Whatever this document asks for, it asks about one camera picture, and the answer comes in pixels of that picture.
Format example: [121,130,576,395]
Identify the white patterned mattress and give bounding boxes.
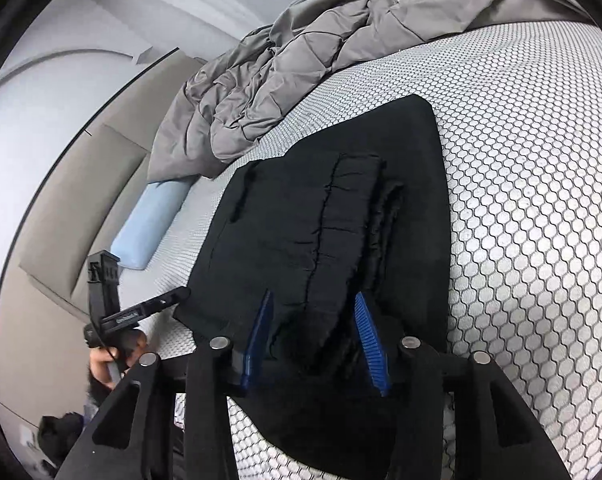
[116,20,602,480]

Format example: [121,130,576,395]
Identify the light blue pillow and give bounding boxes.
[110,177,194,271]

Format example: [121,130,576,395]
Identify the beige padded headboard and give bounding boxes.
[0,50,209,411]

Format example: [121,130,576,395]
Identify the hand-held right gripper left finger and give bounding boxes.
[56,289,277,480]

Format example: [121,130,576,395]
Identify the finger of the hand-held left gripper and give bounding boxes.
[131,286,192,318]

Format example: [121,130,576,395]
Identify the black pants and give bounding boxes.
[173,94,454,480]

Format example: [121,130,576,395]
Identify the person's left forearm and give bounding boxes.
[84,365,117,411]

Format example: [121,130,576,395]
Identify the grey quilted duvet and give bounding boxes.
[148,0,602,181]

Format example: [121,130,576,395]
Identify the person's left hand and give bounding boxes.
[91,332,149,391]

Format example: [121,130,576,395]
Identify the dark cloth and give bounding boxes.
[36,412,89,466]

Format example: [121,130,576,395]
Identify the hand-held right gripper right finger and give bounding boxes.
[355,292,572,480]

